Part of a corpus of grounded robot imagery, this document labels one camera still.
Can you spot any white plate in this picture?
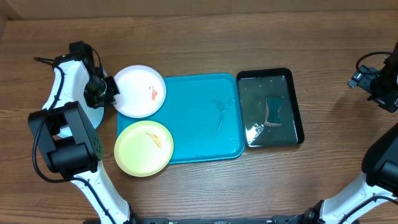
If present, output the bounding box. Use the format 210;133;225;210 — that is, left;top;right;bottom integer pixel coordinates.
114;65;167;118

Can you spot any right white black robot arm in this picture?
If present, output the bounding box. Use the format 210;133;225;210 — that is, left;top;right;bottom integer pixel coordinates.
289;49;397;224

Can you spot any blue plastic tray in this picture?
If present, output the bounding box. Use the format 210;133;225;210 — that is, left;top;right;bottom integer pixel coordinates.
116;73;246;165

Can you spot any yellow plate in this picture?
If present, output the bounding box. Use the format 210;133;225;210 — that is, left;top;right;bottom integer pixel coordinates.
114;121;174;177

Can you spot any black water tray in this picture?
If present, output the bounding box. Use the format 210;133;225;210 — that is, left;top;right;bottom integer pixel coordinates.
236;68;305;149

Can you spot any green dish sponge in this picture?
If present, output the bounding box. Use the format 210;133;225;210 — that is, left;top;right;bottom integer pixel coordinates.
264;96;283;126

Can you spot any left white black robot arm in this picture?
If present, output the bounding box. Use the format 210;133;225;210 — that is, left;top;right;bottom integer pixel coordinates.
28;57;135;223

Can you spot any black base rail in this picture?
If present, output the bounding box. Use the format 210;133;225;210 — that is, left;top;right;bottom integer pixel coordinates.
125;214;310;224

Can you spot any light blue plate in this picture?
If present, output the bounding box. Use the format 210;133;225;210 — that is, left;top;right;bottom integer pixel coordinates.
58;105;104;138

